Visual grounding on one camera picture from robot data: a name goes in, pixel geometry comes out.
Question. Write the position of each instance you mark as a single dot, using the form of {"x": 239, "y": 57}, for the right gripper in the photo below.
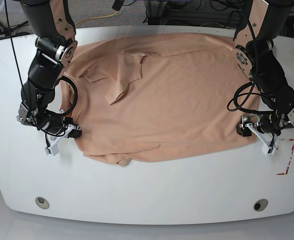
{"x": 56, "y": 124}

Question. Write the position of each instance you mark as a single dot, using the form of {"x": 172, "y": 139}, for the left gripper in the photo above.
{"x": 268, "y": 124}

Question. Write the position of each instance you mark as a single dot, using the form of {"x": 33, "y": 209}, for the peach T-shirt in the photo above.
{"x": 154, "y": 98}

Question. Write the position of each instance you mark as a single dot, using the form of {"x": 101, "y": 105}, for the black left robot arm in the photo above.
{"x": 261, "y": 23}

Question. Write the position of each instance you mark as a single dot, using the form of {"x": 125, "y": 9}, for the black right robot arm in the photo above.
{"x": 51, "y": 22}

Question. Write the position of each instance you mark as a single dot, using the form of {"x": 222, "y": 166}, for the red tape rectangle marking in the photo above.
{"x": 283, "y": 156}

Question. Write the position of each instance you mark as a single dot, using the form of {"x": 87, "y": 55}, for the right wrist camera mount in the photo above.
{"x": 52, "y": 140}

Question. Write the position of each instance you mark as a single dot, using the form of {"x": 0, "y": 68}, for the left table cable grommet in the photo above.
{"x": 42, "y": 203}

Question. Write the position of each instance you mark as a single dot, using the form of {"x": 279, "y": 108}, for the table cable grommet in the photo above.
{"x": 42, "y": 203}
{"x": 260, "y": 205}

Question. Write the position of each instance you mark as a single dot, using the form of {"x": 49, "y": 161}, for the right table cable grommet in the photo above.
{"x": 260, "y": 205}

